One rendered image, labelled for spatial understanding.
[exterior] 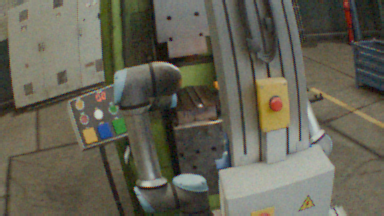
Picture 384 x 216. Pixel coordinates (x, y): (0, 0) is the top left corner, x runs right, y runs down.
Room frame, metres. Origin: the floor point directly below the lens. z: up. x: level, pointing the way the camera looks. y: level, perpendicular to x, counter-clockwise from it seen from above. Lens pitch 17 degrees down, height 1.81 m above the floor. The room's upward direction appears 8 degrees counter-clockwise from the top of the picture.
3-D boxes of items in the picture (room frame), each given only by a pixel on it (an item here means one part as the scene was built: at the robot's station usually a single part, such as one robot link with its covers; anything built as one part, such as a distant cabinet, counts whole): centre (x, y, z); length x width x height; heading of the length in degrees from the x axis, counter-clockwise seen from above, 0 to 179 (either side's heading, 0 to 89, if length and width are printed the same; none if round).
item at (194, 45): (2.95, 0.00, 1.32); 0.42 x 0.20 x 0.10; 6
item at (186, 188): (1.70, 0.05, 0.98); 0.13 x 0.12 x 0.14; 99
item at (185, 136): (2.96, -0.05, 0.69); 0.56 x 0.38 x 0.45; 6
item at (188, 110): (2.95, 0.00, 0.96); 0.42 x 0.20 x 0.09; 6
